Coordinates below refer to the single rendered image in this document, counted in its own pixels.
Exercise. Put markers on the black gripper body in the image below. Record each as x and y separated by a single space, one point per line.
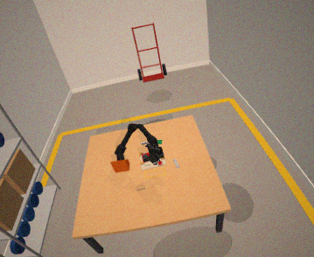
147 158

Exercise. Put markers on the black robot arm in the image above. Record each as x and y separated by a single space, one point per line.
152 143

